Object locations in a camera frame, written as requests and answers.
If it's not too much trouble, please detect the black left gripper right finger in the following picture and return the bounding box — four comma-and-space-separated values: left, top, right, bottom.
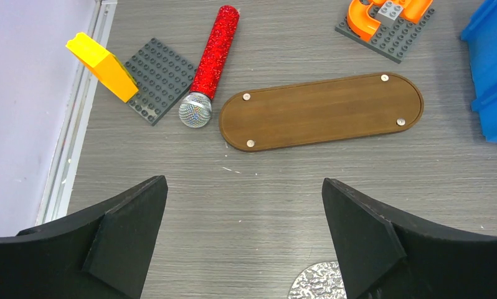
322, 178, 497, 298

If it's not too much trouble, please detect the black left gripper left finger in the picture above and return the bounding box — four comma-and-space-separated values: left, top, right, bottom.
0, 176, 168, 298

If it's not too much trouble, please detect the brown oval wooden tray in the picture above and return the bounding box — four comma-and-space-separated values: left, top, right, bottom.
219, 72, 424, 152

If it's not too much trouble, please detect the red glitter toy microphone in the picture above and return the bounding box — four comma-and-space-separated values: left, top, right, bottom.
179, 5, 240, 128

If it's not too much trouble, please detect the dark grey studded baseplate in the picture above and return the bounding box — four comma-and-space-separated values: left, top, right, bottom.
124, 38, 197, 126

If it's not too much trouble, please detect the yellow toy block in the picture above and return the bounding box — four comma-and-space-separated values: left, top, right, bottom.
66, 32, 138, 103

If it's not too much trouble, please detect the grey baseplate with orange track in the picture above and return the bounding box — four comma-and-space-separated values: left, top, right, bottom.
334, 0, 436, 64

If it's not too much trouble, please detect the blue plastic organizer bin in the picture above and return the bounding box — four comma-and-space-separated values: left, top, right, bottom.
460, 0, 497, 143

